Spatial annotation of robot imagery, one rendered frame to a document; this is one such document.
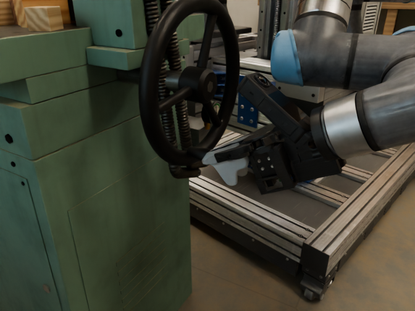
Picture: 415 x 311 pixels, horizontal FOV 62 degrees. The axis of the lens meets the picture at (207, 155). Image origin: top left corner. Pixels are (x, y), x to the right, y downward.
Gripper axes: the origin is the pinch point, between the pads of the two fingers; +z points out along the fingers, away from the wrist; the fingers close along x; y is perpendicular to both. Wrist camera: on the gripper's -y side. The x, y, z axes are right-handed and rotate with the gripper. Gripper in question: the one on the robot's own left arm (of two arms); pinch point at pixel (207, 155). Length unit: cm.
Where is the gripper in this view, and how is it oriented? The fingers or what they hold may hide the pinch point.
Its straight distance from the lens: 56.0
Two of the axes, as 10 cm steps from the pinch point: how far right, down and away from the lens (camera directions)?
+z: -7.5, 2.4, 6.1
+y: 4.2, 9.0, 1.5
